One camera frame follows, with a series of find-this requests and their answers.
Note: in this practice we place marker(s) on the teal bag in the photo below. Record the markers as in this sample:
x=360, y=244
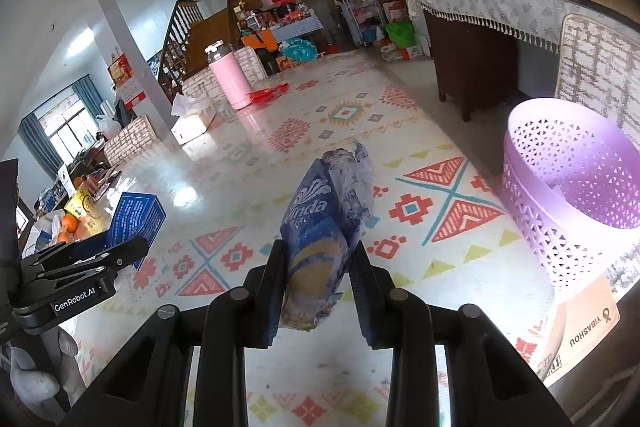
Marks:
x=300, y=50

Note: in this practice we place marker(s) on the purple plastic basket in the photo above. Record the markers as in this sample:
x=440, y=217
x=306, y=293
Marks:
x=555, y=207

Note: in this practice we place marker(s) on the pink thermos bottle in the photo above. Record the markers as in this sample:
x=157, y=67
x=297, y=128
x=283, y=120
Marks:
x=230, y=77

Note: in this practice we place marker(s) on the person's left hand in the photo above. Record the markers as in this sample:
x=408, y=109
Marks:
x=35, y=387

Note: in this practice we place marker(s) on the red wall calendar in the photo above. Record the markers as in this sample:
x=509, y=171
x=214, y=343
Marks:
x=125, y=79

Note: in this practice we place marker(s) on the dark blue box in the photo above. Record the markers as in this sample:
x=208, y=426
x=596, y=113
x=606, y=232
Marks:
x=137, y=217

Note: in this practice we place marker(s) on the patterned chair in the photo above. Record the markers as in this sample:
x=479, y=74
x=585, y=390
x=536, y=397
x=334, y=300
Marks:
x=252, y=64
x=135, y=142
x=202, y=84
x=595, y=67

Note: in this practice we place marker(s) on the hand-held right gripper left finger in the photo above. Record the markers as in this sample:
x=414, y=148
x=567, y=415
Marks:
x=274, y=307

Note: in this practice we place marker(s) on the dark wooden sideboard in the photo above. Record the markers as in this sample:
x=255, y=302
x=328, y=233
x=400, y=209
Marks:
x=475, y=62

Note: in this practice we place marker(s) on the brown cardboard box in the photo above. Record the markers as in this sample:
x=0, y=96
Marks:
x=585, y=332

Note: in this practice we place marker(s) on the blue plastic tissue wrapper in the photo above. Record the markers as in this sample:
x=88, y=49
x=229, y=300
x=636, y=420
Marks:
x=320, y=227

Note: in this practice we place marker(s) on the white tissue pack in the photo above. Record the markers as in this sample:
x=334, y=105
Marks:
x=192, y=122

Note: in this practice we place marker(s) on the window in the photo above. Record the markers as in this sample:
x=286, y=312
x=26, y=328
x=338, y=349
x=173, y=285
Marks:
x=65, y=129

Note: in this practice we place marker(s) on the cluttered side table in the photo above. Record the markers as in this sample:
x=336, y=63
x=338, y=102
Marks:
x=297, y=27

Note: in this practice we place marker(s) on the green bag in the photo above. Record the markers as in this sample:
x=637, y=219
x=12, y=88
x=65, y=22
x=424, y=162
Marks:
x=400, y=34

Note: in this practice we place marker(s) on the metal storage rack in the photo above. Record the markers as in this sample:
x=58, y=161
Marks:
x=362, y=19

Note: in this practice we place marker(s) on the white plastic bag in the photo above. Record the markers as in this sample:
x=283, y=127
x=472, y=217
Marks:
x=108, y=122

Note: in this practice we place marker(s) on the red plastic bag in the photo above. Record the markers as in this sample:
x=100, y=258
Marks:
x=270, y=93

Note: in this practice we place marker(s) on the floral sideboard cloth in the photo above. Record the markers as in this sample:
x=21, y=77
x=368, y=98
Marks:
x=500, y=7

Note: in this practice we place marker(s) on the yellow food box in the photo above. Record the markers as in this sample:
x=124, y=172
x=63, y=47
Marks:
x=81, y=203

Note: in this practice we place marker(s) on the blue curtain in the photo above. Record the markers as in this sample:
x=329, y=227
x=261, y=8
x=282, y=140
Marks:
x=37, y=147
x=89, y=97

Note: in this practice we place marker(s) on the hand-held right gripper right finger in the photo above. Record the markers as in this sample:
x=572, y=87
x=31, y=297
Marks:
x=362, y=307

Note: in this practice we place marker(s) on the translucent plastic bag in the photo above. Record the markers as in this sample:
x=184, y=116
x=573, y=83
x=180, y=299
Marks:
x=42, y=232

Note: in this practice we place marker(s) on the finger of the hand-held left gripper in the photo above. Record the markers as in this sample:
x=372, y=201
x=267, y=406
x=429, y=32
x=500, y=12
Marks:
x=120, y=254
x=65, y=252

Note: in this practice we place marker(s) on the orange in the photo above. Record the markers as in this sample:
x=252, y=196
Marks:
x=70, y=223
x=63, y=237

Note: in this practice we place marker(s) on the wooden staircase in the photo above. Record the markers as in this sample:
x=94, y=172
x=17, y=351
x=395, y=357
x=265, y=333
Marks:
x=215, y=17

